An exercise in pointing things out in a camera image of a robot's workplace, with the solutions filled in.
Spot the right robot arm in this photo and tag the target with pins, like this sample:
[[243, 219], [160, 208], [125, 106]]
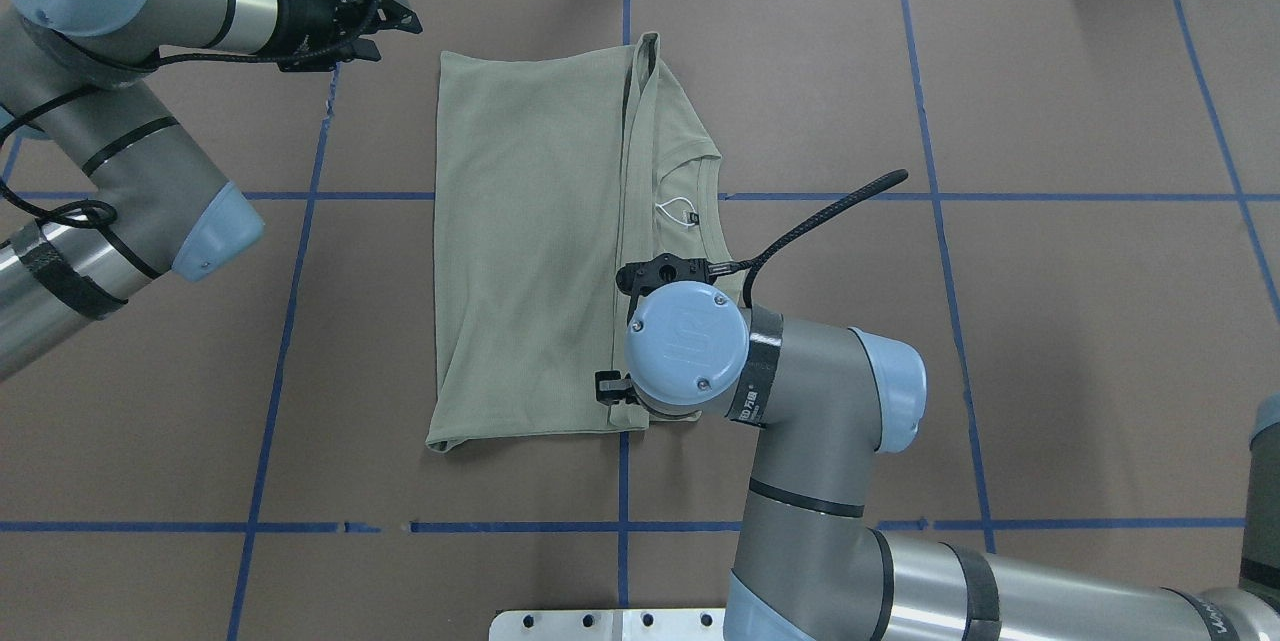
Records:
[[831, 404]]

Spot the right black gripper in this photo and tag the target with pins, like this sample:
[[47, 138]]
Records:
[[610, 386]]

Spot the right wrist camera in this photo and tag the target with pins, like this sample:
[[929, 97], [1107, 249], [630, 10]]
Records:
[[662, 273]]

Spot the olive green t-shirt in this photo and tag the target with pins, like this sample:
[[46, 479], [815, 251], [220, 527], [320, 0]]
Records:
[[551, 175]]

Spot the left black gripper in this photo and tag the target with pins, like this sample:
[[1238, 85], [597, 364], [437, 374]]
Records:
[[303, 4]]

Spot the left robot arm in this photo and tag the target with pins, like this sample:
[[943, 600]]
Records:
[[74, 73]]

